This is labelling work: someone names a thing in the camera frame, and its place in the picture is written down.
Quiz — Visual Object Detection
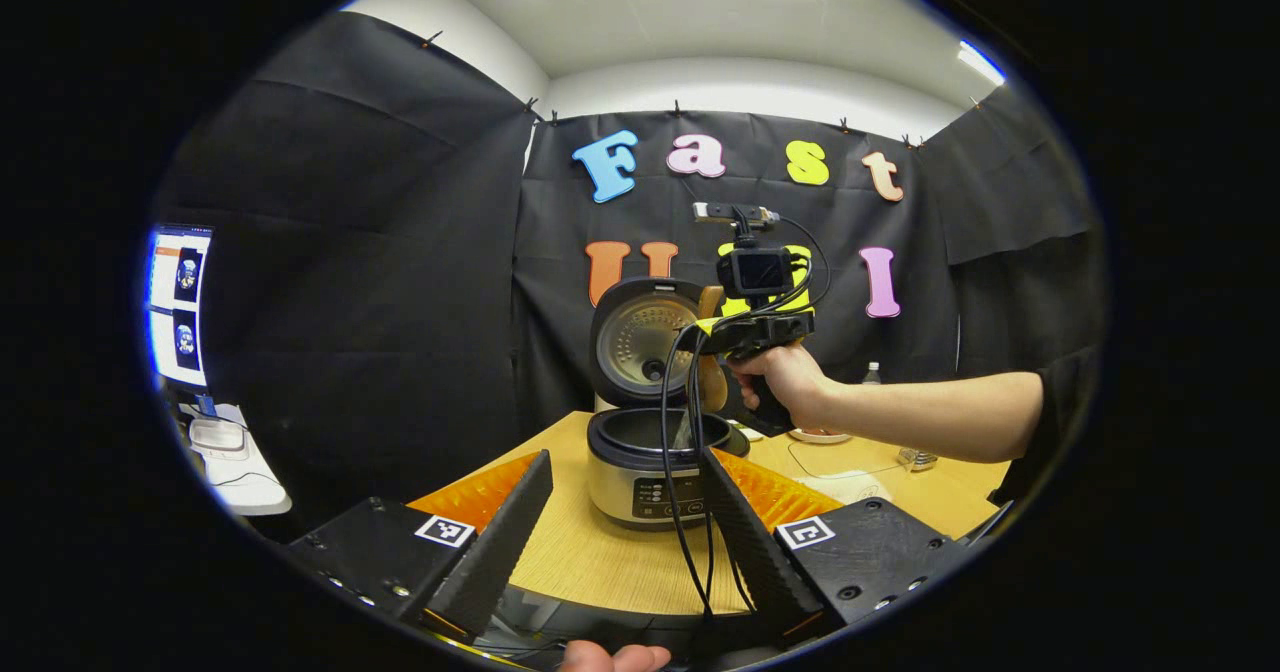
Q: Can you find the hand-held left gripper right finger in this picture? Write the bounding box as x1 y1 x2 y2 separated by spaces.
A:
698 447 969 643

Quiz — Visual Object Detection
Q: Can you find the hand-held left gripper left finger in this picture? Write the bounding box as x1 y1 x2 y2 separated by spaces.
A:
285 450 556 641

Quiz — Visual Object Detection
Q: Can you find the silver black rice cooker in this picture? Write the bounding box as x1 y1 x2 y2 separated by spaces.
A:
586 276 751 531

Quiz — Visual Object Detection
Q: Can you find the clear glass rice container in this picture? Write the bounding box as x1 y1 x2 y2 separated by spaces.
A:
787 437 906 505

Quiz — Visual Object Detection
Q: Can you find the white side table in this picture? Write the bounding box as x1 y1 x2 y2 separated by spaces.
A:
180 402 293 516

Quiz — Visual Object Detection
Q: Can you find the white flat device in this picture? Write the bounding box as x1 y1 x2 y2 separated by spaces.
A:
190 417 249 461

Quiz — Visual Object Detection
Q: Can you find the small ceiling light panel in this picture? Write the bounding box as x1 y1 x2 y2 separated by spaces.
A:
955 40 1006 86

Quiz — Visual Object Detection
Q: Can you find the black backdrop cloth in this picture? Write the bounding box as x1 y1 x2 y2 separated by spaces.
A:
150 10 1101 533

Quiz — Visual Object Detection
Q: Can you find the person's black shirt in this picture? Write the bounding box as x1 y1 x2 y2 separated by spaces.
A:
988 345 1101 505

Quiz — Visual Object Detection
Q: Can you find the computer monitor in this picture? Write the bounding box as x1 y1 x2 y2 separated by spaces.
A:
145 224 214 390

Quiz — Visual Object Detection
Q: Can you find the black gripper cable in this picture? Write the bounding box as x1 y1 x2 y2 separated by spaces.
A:
660 320 713 621
688 214 833 603

